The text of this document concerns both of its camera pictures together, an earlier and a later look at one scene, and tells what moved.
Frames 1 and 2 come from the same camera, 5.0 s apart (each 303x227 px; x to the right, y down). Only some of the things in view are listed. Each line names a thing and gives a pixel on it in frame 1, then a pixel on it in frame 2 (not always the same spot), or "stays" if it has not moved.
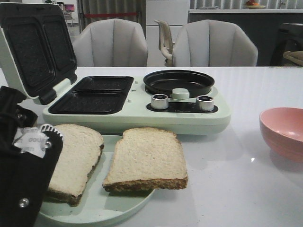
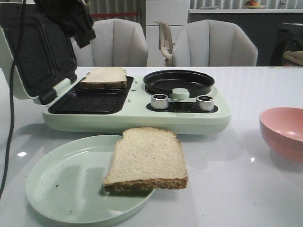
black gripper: x=29 y=153 -> x=73 y=17
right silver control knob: x=205 y=103 stays
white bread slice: x=81 y=149 -> x=105 y=77
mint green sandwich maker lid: x=39 y=47 stays
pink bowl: x=281 y=129 stays
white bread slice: x=146 y=159 stays
